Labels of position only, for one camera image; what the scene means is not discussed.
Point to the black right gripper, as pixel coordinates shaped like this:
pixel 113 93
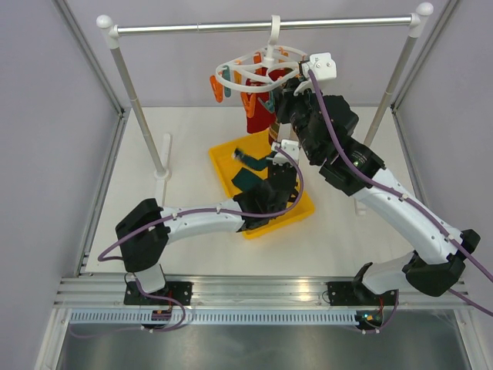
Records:
pixel 286 98

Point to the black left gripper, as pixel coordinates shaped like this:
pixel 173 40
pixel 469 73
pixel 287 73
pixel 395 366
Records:
pixel 274 167

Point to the dark teal sock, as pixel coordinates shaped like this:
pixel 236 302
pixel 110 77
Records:
pixel 245 179
pixel 249 161

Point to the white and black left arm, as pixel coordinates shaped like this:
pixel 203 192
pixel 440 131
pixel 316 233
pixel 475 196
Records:
pixel 148 228

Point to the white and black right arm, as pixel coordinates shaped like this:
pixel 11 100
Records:
pixel 439 250

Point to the white round clip hanger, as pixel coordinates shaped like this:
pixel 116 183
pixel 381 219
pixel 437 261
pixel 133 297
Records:
pixel 231 76

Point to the striped beige maroon sock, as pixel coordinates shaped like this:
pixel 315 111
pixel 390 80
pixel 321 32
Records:
pixel 273 132

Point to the red sock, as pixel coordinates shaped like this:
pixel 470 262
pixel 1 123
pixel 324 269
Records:
pixel 259 106

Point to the yellow plastic tray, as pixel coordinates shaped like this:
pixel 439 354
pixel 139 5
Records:
pixel 226 167

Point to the silver clothes rack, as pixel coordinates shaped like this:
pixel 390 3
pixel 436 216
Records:
pixel 112 33

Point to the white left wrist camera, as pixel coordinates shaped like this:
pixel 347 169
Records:
pixel 285 149

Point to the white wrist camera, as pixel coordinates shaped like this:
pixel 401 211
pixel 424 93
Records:
pixel 321 65
pixel 285 149

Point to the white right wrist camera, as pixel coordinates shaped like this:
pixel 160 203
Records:
pixel 321 65

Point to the white slotted cable duct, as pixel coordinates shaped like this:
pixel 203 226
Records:
pixel 215 317

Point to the aluminium table edge rail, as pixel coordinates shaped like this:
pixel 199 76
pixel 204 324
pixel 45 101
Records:
pixel 108 290

